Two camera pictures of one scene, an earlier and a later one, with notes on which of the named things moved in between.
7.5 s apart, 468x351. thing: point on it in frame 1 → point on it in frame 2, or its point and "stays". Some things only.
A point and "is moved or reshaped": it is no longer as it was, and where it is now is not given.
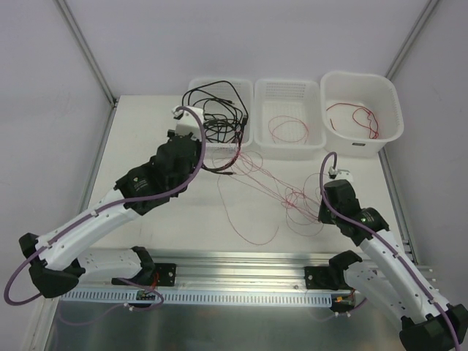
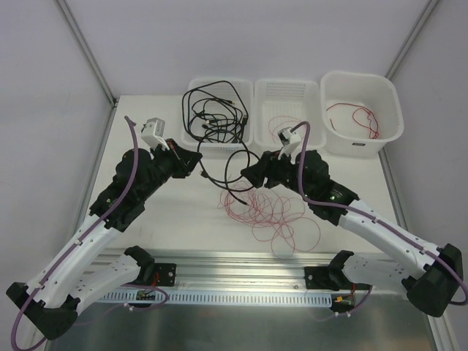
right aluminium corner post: x=425 y=15 stays
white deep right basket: x=360 y=113 stays
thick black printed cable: x=235 y=91 stays
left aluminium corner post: x=88 y=53 stays
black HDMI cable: x=219 y=170 → x=214 y=180
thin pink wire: x=250 y=198 is moved or reshaped
